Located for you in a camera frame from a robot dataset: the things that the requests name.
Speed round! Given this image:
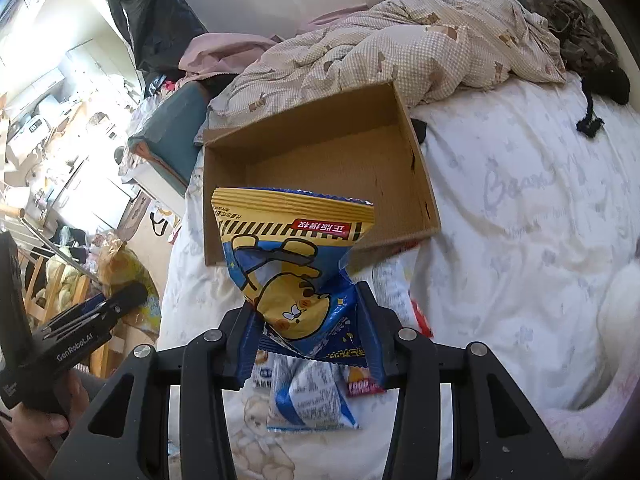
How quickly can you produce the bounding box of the white blue snack bag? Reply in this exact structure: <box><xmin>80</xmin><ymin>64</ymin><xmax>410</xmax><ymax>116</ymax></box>
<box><xmin>267</xmin><ymin>354</ymin><xmax>359</xmax><ymax>432</ymax></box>

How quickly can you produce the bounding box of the blue yellow bear snack bag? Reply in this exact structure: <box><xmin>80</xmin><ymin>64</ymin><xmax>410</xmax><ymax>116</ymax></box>
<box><xmin>210</xmin><ymin>188</ymin><xmax>375</xmax><ymax>366</ymax></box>

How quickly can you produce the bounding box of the white rice cake packet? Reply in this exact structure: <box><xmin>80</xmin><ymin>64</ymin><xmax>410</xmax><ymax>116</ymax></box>
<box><xmin>343</xmin><ymin>366</ymin><xmax>384</xmax><ymax>398</ymax></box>

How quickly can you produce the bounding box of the left hand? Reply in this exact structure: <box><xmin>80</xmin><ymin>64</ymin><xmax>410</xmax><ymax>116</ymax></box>
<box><xmin>9</xmin><ymin>370</ymin><xmax>90</xmax><ymax>476</ymax></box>

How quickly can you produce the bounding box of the wooden chair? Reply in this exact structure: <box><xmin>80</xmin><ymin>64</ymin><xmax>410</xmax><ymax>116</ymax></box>
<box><xmin>20</xmin><ymin>256</ymin><xmax>125</xmax><ymax>379</ymax></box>

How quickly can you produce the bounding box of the white red snack bag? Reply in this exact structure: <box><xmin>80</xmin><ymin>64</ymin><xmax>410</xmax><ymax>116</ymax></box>
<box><xmin>371</xmin><ymin>247</ymin><xmax>433</xmax><ymax>338</ymax></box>

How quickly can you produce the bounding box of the white printed bed sheet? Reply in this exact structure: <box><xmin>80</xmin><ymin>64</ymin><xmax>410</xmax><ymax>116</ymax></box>
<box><xmin>157</xmin><ymin>78</ymin><xmax>639</xmax><ymax>479</ymax></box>

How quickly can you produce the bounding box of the teal bed headboard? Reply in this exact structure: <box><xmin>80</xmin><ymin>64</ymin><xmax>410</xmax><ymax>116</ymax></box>
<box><xmin>128</xmin><ymin>81</ymin><xmax>210</xmax><ymax>196</ymax></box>

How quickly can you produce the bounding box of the brown cardboard box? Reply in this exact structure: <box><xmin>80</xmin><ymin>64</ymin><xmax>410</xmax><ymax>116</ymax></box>
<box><xmin>203</xmin><ymin>82</ymin><xmax>440</xmax><ymax>266</ymax></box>

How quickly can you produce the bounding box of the pink cloth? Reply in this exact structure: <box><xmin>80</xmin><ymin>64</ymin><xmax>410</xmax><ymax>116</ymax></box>
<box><xmin>176</xmin><ymin>4</ymin><xmax>370</xmax><ymax>88</ymax></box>

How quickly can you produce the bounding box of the black plastic bag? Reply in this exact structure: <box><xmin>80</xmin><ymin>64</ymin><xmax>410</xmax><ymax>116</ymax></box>
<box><xmin>106</xmin><ymin>0</ymin><xmax>207</xmax><ymax>96</ymax></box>

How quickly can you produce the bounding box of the dark camouflage garment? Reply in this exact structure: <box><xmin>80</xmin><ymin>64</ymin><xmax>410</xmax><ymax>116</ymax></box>
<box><xmin>518</xmin><ymin>0</ymin><xmax>630</xmax><ymax>139</ymax></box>

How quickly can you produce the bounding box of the checkered beige quilt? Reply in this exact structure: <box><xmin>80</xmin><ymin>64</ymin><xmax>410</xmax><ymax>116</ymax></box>
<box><xmin>194</xmin><ymin>0</ymin><xmax>566</xmax><ymax>145</ymax></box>

